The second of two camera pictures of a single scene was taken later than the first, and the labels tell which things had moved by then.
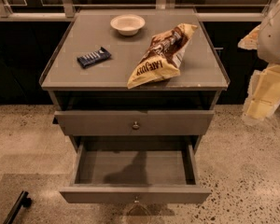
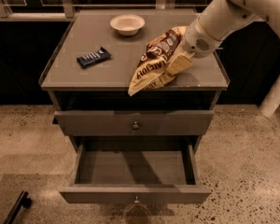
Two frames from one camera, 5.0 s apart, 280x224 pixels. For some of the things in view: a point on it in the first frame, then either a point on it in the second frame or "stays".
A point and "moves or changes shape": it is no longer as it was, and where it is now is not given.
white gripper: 274,38 to 196,38
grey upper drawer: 134,122 stays
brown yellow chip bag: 161,59 moves or changes shape
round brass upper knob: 135,126 stays
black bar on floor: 22,201 stays
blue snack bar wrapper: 94,57 stays
